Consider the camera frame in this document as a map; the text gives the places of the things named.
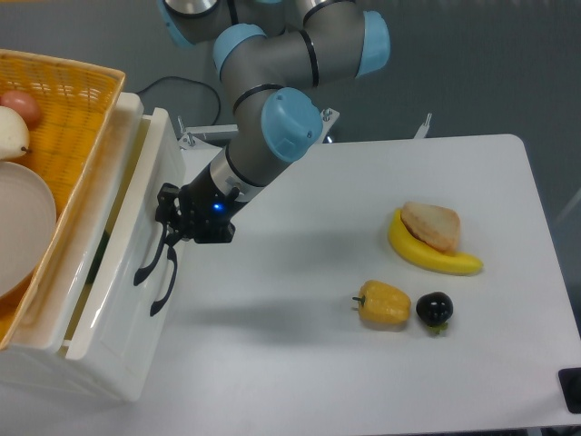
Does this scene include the red apple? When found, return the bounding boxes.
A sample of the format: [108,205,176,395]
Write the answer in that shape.
[1,90,43,128]

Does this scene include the white pear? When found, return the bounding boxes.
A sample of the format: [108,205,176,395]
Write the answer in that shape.
[0,106,31,161]

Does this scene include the yellow bell pepper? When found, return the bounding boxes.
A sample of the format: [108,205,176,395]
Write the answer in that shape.
[352,280,411,325]

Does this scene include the white drawer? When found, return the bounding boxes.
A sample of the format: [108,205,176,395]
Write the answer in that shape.
[66,108,185,363]
[98,230,172,401]

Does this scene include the yellow woven basket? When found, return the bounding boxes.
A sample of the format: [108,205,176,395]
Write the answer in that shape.
[1,49,125,349]

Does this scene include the black cable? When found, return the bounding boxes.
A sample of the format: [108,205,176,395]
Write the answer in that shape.
[135,74,222,122]

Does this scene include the yellow banana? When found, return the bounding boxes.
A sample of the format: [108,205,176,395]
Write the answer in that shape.
[388,209,484,276]

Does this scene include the white lower drawer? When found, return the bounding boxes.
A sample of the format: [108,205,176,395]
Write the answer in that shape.
[98,230,172,401]

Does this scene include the green bell pepper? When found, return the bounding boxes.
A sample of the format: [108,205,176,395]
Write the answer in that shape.
[85,231,110,284]

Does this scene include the dark purple eggplant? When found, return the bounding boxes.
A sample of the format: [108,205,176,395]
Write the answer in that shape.
[416,292,454,335]

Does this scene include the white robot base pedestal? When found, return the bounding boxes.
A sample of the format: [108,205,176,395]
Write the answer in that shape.
[177,108,340,150]

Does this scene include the toasted bread slice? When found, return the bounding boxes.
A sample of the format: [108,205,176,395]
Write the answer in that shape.
[400,202,461,253]

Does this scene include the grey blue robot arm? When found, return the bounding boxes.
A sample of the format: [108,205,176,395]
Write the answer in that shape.
[156,1,391,246]

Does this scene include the beige round plate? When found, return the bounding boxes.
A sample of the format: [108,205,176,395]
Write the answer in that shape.
[1,162,56,297]

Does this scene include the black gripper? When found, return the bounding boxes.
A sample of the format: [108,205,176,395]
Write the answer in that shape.
[155,170,245,247]

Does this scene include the white drawer cabinet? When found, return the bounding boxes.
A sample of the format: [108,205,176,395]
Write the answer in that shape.
[0,92,176,403]

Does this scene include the white top drawer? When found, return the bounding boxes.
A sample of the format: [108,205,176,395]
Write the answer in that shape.
[66,108,185,363]

